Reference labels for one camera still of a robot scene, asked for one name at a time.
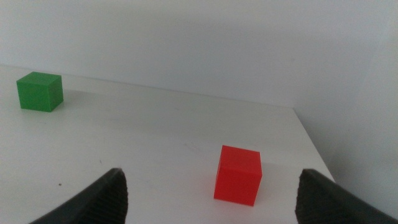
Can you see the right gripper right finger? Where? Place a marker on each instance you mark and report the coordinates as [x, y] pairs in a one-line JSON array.
[[323, 202]]

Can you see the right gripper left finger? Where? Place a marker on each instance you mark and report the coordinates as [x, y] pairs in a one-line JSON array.
[[102, 199]]

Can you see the red cube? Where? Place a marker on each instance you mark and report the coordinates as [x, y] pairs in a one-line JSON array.
[[237, 177]]

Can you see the green cube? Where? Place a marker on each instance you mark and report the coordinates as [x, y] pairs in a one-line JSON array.
[[38, 93]]

